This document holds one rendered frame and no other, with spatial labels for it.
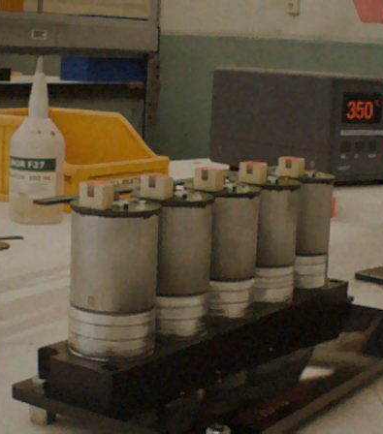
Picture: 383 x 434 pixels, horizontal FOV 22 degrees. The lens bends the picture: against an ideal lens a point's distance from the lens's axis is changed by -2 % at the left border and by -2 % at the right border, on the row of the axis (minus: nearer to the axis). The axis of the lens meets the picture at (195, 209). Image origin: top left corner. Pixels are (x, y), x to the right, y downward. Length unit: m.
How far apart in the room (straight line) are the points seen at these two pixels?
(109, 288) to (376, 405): 0.10
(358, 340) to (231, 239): 0.06
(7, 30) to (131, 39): 0.56
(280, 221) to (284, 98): 0.52
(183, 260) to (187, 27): 6.18
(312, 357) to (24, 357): 0.10
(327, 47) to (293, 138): 4.95
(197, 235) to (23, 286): 0.16
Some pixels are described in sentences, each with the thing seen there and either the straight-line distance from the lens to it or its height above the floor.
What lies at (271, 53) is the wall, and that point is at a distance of 6.01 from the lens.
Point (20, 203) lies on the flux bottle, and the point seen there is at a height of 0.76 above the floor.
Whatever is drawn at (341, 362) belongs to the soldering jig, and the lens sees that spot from 0.31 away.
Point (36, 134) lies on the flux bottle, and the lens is 0.59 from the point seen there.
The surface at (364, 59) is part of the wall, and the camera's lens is 5.64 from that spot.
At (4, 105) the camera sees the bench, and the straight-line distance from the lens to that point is 3.22.
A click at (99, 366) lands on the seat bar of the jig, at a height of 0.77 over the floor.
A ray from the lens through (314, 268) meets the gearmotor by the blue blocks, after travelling 0.36.
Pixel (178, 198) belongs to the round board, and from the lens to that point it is 0.29.
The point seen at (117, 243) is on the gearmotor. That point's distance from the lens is 0.26.
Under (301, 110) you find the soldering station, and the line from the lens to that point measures 0.83.
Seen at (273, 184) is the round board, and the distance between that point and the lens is 0.33.
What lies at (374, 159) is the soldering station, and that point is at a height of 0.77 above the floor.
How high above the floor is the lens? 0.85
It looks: 9 degrees down
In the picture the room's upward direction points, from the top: 3 degrees clockwise
